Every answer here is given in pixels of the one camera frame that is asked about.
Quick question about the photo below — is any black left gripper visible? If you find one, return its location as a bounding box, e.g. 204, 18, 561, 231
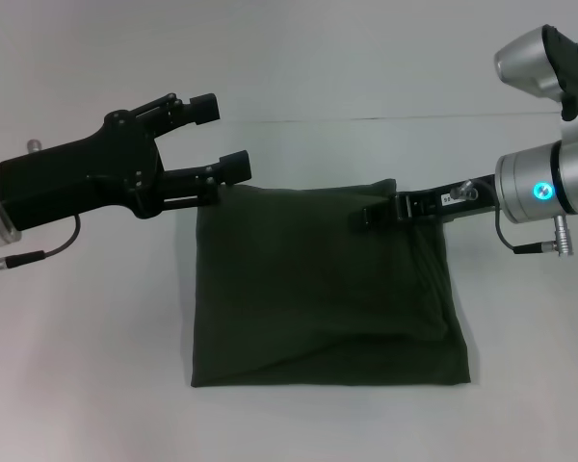
0, 92, 252, 232

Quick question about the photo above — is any dark green shirt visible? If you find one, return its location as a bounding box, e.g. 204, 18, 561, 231
190, 178, 473, 389

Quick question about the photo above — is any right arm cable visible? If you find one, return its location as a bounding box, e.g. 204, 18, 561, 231
494, 205, 576, 258

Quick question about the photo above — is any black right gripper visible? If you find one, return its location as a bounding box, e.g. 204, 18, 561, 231
349, 173, 501, 231

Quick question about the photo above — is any right gripper silver knob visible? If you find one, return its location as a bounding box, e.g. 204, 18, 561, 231
454, 179, 479, 201

